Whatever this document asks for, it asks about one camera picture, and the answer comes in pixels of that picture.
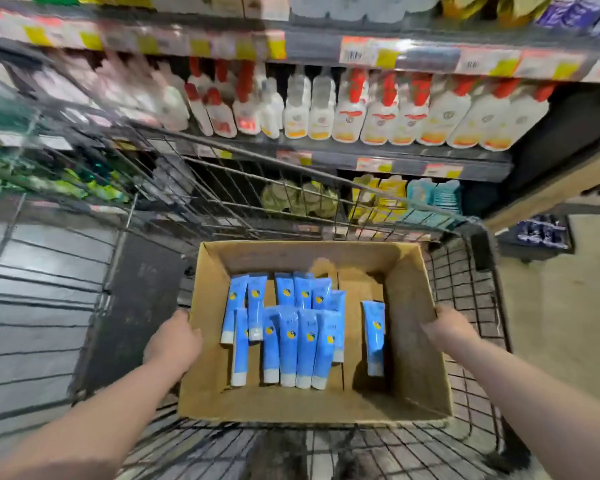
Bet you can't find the person's left hand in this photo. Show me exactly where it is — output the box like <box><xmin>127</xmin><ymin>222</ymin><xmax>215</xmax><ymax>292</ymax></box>
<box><xmin>143</xmin><ymin>309</ymin><xmax>204</xmax><ymax>377</ymax></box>

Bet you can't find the person's right hand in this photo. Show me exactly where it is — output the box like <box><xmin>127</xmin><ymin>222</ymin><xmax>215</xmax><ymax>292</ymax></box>
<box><xmin>422</xmin><ymin>305</ymin><xmax>481</xmax><ymax>353</ymax></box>

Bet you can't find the brown cardboard box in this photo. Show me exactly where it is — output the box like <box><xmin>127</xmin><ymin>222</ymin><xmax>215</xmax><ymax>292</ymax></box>
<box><xmin>178</xmin><ymin>240</ymin><xmax>454</xmax><ymax>424</ymax></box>

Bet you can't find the person's left forearm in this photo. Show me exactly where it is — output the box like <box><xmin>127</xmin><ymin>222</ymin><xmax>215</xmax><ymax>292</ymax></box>
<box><xmin>0</xmin><ymin>359</ymin><xmax>192</xmax><ymax>480</ymax></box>

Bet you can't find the person's right forearm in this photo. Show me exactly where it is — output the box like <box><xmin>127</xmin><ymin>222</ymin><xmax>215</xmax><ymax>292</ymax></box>
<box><xmin>441</xmin><ymin>331</ymin><xmax>600</xmax><ymax>480</ymax></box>

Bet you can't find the black floor crate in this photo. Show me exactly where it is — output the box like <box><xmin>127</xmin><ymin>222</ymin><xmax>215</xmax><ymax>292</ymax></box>
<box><xmin>496</xmin><ymin>215</ymin><xmax>576</xmax><ymax>261</ymax></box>

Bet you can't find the pile of blue cream tubes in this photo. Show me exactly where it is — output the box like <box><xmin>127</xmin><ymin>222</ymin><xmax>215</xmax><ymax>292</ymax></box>
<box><xmin>220</xmin><ymin>271</ymin><xmax>387</xmax><ymax>391</ymax></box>

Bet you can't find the stack of teal packets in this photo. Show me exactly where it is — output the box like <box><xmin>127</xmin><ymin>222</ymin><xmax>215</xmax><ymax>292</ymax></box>
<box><xmin>405</xmin><ymin>178</ymin><xmax>464</xmax><ymax>230</ymax></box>

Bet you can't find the stack of yellow packets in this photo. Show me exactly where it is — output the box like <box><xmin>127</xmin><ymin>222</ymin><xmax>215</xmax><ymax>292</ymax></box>
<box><xmin>349</xmin><ymin>175</ymin><xmax>409</xmax><ymax>225</ymax></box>

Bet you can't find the pile of dark blue packets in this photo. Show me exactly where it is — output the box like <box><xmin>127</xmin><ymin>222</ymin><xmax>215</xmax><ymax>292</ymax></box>
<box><xmin>516</xmin><ymin>215</ymin><xmax>569</xmax><ymax>250</ymax></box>

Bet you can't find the olive green pouch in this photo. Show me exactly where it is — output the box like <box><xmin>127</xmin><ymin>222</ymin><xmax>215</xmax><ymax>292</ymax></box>
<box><xmin>300</xmin><ymin>181</ymin><xmax>340</xmax><ymax>219</ymax></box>
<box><xmin>260</xmin><ymin>181</ymin><xmax>302</xmax><ymax>218</ymax></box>

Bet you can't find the row of shelf price labels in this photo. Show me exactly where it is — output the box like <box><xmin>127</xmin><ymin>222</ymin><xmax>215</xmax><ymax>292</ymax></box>
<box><xmin>195</xmin><ymin>144</ymin><xmax>465</xmax><ymax>180</ymax></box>
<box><xmin>0</xmin><ymin>7</ymin><xmax>600</xmax><ymax>85</ymax></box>

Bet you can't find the row of green packets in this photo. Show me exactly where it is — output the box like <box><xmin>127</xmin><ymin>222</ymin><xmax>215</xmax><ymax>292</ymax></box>
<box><xmin>0</xmin><ymin>145</ymin><xmax>131</xmax><ymax>205</ymax></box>

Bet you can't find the row of red-capped white bottles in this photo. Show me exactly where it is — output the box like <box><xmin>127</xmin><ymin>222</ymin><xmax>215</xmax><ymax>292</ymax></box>
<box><xmin>331</xmin><ymin>69</ymin><xmax>558</xmax><ymax>153</ymax></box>

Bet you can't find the white lotion bottle red cap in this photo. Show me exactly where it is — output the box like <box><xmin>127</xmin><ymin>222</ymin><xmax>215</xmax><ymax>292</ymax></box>
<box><xmin>205</xmin><ymin>60</ymin><xmax>238</xmax><ymax>139</ymax></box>
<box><xmin>184</xmin><ymin>57</ymin><xmax>215</xmax><ymax>137</ymax></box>
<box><xmin>232</xmin><ymin>60</ymin><xmax>262</xmax><ymax>136</ymax></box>

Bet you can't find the white bottle with white cap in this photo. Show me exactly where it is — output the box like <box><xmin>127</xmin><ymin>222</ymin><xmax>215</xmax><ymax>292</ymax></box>
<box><xmin>307</xmin><ymin>70</ymin><xmax>337</xmax><ymax>141</ymax></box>
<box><xmin>259</xmin><ymin>77</ymin><xmax>285</xmax><ymax>140</ymax></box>
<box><xmin>283</xmin><ymin>70</ymin><xmax>312</xmax><ymax>140</ymax></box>

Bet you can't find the row of pale pink bottles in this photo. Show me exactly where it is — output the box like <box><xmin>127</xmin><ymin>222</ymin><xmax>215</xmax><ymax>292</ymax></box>
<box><xmin>42</xmin><ymin>49</ymin><xmax>191</xmax><ymax>133</ymax></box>

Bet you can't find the grey store shelf unit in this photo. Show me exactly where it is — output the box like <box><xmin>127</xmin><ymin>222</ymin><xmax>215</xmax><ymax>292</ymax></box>
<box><xmin>0</xmin><ymin>0</ymin><xmax>600</xmax><ymax>233</ymax></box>

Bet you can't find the row of yellow-green packets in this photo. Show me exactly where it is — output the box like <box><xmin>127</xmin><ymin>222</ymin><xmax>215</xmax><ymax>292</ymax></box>
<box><xmin>440</xmin><ymin>0</ymin><xmax>557</xmax><ymax>28</ymax></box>

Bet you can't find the row of white containers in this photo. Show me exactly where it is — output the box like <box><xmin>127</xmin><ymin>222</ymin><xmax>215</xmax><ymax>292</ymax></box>
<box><xmin>289</xmin><ymin>0</ymin><xmax>442</xmax><ymax>24</ymax></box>

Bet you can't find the row of blue-purple packets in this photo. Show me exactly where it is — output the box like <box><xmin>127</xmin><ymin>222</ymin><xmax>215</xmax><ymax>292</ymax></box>
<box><xmin>535</xmin><ymin>0</ymin><xmax>600</xmax><ymax>36</ymax></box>

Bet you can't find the metal wire shopping cart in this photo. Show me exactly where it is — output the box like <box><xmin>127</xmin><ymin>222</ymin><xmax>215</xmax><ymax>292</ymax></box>
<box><xmin>0</xmin><ymin>120</ymin><xmax>531</xmax><ymax>480</ymax></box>

